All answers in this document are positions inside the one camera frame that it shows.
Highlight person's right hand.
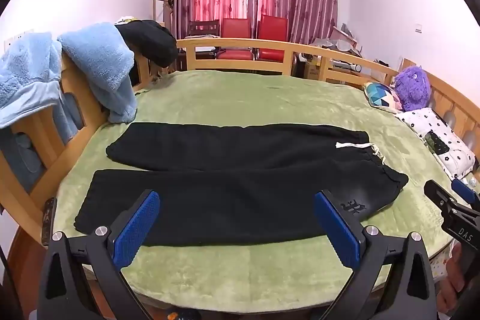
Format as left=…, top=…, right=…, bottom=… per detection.
left=437, top=241, right=469, bottom=315

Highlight black garment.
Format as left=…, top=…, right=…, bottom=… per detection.
left=114, top=19, right=179, bottom=69

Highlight wooden coat rack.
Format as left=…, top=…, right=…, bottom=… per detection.
left=152, top=0, right=177, bottom=32

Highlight dark wooden chair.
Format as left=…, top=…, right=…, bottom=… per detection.
left=185, top=19, right=221, bottom=39

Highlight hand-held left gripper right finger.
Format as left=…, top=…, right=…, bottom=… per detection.
left=314, top=190, right=438, bottom=320

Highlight black pants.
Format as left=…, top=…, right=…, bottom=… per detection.
left=74, top=122, right=409, bottom=247

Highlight white floral pillow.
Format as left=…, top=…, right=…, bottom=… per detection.
left=395, top=107, right=477, bottom=178

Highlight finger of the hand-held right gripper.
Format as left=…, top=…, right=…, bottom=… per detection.
left=424, top=179, right=457, bottom=217
left=451, top=178, right=480, bottom=209

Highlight green fleece blanket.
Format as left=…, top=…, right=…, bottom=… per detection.
left=52, top=70, right=456, bottom=315

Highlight cardboard box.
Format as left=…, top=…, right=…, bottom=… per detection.
left=303, top=59, right=323, bottom=81

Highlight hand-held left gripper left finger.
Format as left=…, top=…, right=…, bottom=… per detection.
left=37, top=189, right=162, bottom=320

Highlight light blue fleece garment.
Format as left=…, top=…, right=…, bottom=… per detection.
left=0, top=22, right=139, bottom=129

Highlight red chair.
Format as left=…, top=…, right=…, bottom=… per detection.
left=256, top=14, right=289, bottom=63
left=215, top=17, right=255, bottom=62

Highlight wooden bed frame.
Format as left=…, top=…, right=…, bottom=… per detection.
left=0, top=37, right=480, bottom=246

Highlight purple plush toy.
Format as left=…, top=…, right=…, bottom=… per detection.
left=394, top=65, right=432, bottom=112

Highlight colourful geometric pillow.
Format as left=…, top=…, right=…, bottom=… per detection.
left=363, top=81, right=405, bottom=114

